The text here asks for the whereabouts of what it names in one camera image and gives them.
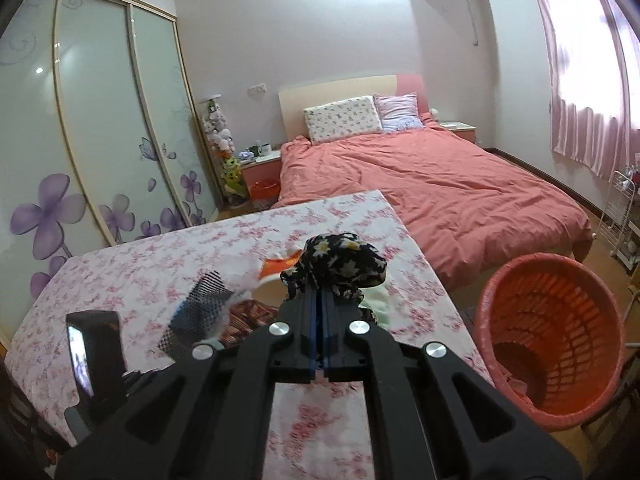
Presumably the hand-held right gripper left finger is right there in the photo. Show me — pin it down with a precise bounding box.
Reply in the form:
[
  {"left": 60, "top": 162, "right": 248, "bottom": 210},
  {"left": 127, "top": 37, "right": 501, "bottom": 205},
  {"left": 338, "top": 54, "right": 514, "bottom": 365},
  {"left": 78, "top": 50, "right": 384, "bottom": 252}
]
[{"left": 55, "top": 291, "right": 321, "bottom": 480}]

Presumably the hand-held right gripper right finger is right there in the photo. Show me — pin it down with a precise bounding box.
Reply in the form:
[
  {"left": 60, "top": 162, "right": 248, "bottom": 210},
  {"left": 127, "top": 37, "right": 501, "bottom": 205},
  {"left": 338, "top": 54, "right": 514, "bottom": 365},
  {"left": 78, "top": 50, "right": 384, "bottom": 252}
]
[{"left": 320, "top": 291, "right": 587, "bottom": 480}]

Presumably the orange and white carton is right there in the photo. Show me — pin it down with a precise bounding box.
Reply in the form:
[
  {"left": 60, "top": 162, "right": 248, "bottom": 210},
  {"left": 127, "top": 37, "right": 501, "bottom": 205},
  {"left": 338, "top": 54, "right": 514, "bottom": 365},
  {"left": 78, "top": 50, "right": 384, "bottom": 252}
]
[{"left": 257, "top": 254, "right": 303, "bottom": 281}]

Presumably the black floral cloth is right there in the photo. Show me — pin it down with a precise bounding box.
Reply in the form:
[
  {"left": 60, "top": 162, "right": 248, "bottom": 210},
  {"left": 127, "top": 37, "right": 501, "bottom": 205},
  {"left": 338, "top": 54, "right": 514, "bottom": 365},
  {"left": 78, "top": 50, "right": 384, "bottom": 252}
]
[{"left": 280, "top": 231, "right": 390, "bottom": 311}]

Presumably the orange plastic mesh basket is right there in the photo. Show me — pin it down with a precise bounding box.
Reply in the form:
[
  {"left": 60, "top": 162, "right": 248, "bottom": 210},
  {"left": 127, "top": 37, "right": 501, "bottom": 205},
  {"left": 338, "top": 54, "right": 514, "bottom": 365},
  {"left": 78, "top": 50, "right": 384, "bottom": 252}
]
[{"left": 475, "top": 254, "right": 626, "bottom": 431}]

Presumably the dark red patterned wrapper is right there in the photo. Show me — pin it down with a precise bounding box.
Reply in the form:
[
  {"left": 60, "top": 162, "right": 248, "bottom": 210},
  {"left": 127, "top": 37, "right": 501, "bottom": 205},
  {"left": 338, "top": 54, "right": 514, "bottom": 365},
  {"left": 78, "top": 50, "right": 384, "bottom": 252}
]
[{"left": 220, "top": 300, "right": 278, "bottom": 346}]

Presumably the pale green paper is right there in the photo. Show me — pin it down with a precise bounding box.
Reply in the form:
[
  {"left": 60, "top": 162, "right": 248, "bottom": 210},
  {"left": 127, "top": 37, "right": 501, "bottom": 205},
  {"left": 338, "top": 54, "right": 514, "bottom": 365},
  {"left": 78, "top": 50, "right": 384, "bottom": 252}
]
[{"left": 361, "top": 285, "right": 401, "bottom": 328}]

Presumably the white crumpled tissue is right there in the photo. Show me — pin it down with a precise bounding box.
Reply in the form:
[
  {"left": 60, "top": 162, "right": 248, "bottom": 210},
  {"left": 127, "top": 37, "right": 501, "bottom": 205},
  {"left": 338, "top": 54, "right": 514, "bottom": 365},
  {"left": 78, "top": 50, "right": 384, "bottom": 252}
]
[{"left": 212, "top": 255, "right": 271, "bottom": 333}]

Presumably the pink floral tablecloth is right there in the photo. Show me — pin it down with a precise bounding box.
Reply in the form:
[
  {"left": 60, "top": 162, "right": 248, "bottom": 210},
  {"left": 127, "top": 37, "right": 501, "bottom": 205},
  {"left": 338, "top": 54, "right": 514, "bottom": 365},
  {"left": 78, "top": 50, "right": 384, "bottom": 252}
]
[{"left": 5, "top": 189, "right": 496, "bottom": 480}]

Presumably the small orange waste bin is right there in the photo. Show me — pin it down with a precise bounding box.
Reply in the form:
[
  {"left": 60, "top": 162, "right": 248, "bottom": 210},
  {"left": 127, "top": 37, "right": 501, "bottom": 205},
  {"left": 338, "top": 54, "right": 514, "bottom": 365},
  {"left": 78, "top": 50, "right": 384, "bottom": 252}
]
[{"left": 248, "top": 179, "right": 279, "bottom": 211}]

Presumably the pink and white nightstand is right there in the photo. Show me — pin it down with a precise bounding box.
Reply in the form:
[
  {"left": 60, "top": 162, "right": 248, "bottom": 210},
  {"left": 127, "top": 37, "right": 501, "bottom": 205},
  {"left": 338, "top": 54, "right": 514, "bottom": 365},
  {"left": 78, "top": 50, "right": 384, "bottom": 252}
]
[
  {"left": 240, "top": 149, "right": 283, "bottom": 201},
  {"left": 440, "top": 121, "right": 478, "bottom": 147}
]

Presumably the green plush toy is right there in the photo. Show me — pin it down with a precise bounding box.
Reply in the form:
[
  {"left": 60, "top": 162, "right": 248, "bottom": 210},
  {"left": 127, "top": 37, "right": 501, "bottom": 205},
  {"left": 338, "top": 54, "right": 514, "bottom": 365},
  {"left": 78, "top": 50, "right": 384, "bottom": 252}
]
[{"left": 220, "top": 156, "right": 248, "bottom": 198}]

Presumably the bed with salmon duvet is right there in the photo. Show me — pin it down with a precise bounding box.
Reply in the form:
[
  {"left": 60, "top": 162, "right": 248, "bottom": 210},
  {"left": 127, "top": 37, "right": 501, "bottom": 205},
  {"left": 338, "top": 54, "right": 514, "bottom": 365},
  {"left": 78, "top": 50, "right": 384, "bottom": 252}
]
[{"left": 272, "top": 122, "right": 593, "bottom": 291}]

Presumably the white floral pillow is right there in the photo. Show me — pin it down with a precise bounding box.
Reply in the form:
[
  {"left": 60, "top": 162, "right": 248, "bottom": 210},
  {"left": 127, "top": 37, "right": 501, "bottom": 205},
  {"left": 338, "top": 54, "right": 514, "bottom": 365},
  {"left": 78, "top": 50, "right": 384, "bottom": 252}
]
[{"left": 302, "top": 95, "right": 383, "bottom": 145}]

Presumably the plush toy tower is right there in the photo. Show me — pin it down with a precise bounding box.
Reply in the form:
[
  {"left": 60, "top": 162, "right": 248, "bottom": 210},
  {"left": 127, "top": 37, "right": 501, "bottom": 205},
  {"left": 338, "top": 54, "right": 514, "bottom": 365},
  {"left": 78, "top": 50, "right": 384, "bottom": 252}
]
[{"left": 199, "top": 94, "right": 237, "bottom": 158}]

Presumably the pink striped pillow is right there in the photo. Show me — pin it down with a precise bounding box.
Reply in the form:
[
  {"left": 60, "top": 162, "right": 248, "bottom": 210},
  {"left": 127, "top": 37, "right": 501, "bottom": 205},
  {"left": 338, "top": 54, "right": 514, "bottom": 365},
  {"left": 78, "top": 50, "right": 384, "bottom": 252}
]
[{"left": 372, "top": 92, "right": 426, "bottom": 133}]

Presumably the cream and pink headboard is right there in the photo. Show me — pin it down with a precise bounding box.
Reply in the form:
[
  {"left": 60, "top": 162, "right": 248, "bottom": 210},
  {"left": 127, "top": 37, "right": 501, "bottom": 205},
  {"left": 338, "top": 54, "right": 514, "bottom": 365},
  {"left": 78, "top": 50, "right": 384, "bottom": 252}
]
[{"left": 278, "top": 74, "right": 431, "bottom": 146}]

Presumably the flower print sliding wardrobe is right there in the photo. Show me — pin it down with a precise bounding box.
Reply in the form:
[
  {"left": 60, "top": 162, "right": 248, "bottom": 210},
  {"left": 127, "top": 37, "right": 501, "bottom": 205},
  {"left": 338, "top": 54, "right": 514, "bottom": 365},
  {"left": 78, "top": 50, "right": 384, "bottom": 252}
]
[{"left": 0, "top": 0, "right": 221, "bottom": 356}]

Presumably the pink curtain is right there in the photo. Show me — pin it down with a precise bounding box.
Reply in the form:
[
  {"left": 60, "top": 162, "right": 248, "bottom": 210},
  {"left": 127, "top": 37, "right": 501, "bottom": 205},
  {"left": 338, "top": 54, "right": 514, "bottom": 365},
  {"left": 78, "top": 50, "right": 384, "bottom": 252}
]
[{"left": 520, "top": 0, "right": 640, "bottom": 181}]

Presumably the white wire rack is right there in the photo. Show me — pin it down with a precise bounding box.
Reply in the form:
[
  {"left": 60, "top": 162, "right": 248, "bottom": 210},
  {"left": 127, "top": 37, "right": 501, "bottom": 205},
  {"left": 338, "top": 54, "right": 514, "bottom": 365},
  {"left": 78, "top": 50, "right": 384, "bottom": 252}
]
[{"left": 595, "top": 170, "right": 640, "bottom": 266}]

